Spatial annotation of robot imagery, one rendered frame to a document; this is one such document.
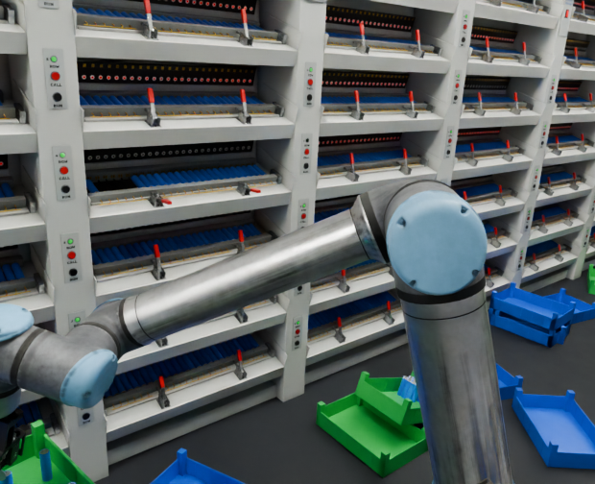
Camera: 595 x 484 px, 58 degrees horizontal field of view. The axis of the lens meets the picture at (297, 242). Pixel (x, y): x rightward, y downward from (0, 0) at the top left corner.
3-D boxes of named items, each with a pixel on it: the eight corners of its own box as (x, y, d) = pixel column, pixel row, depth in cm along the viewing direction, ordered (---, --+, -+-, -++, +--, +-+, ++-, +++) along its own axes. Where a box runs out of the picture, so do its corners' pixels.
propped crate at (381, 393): (408, 391, 197) (415, 370, 196) (454, 419, 182) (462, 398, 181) (354, 393, 177) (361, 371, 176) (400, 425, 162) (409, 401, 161)
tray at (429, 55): (446, 73, 195) (462, 35, 188) (320, 67, 159) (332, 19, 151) (407, 55, 207) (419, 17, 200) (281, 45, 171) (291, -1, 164)
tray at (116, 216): (289, 204, 166) (296, 177, 161) (88, 233, 129) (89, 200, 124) (254, 174, 178) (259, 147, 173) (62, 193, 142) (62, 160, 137)
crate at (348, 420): (428, 450, 166) (431, 428, 164) (383, 478, 154) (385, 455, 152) (359, 402, 188) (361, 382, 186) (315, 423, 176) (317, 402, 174)
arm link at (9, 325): (13, 341, 75) (-54, 318, 76) (4, 410, 80) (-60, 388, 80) (51, 311, 84) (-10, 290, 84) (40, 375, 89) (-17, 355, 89)
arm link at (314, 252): (438, 156, 86) (86, 300, 100) (451, 167, 74) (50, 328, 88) (462, 221, 89) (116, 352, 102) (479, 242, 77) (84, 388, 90)
